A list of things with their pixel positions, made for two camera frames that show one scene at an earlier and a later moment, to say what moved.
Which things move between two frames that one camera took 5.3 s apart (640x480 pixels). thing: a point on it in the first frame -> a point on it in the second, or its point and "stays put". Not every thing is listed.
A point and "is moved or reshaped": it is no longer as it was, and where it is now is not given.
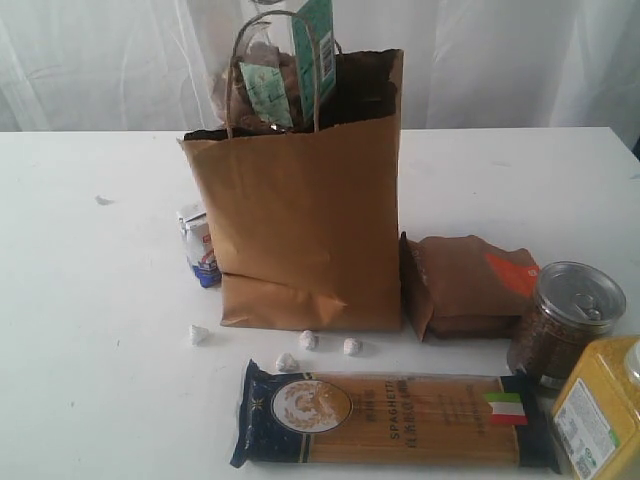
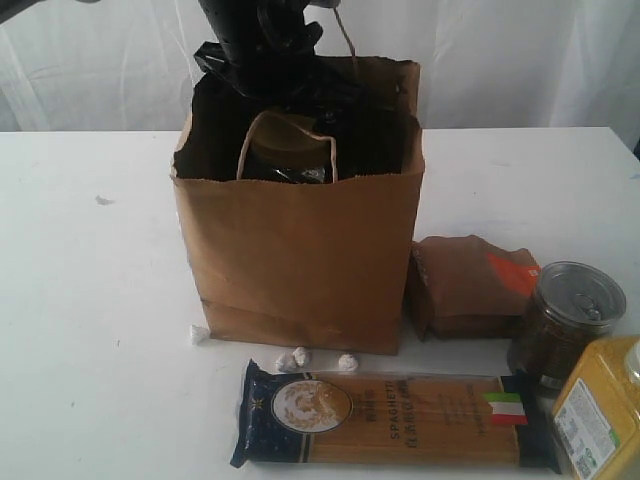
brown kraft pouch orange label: x=462 y=287 stays put
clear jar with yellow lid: x=254 y=90 is moved or reshaped
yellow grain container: x=596 y=410 stays put
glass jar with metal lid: x=576 y=304 stays put
